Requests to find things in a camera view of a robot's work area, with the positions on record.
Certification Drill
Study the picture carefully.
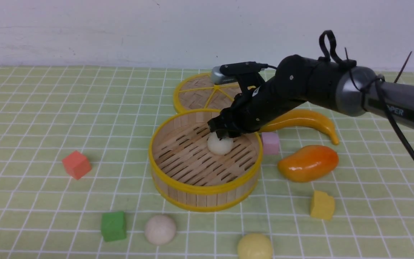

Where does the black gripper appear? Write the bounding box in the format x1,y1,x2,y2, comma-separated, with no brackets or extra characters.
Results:
207,77,306,140

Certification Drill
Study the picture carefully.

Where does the yellow plastic banana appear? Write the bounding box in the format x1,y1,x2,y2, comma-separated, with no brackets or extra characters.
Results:
259,109,340,145

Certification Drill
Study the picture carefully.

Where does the yellow foam block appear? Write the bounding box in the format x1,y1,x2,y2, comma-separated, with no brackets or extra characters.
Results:
309,190,335,220

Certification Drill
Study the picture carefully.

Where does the pale yellow bun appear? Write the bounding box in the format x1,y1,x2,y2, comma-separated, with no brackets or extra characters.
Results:
237,233,273,259

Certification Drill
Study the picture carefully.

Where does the green foam cube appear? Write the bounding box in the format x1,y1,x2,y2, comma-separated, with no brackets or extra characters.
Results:
101,210,127,242

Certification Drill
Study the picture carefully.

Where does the orange plastic mango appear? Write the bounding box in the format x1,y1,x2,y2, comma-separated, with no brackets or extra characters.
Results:
277,145,340,183

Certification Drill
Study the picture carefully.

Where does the woven bamboo steamer lid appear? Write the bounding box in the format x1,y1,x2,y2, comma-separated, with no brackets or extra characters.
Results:
173,73,241,113

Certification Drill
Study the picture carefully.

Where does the white bun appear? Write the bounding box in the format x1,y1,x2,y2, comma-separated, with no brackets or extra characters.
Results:
144,214,177,246
207,132,234,155

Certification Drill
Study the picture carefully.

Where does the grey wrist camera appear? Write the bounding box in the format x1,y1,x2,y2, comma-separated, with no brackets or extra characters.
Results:
210,62,268,95

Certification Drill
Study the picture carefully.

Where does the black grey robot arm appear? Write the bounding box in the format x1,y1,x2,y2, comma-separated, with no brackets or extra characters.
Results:
208,55,414,138

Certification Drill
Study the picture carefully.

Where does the white bun front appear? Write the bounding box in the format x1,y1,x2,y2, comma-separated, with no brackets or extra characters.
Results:
144,214,177,246

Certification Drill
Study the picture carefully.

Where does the bamboo steamer tray yellow rim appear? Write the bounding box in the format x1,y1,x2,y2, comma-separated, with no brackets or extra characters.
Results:
148,109,263,213

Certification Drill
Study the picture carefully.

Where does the red foam cube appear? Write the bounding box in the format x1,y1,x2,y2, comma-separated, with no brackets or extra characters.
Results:
62,150,92,180

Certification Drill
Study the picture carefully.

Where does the black cable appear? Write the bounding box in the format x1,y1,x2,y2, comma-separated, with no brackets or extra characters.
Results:
318,30,414,195

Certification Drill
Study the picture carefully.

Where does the pink foam cube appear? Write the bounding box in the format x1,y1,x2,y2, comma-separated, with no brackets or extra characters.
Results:
261,132,280,155

